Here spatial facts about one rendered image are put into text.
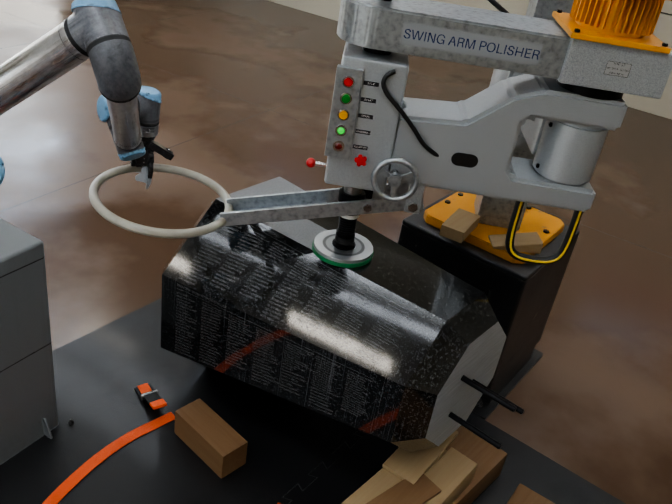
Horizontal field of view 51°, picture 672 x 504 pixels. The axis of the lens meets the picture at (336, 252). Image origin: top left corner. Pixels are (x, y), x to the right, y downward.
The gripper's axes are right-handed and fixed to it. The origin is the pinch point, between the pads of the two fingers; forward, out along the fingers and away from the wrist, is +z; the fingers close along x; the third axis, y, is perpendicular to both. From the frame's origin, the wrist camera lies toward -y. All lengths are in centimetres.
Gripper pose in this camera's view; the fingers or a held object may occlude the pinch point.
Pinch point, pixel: (147, 182)
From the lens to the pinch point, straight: 278.4
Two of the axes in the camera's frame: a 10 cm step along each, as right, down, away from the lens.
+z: -2.1, 8.3, 5.2
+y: -8.8, 0.7, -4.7
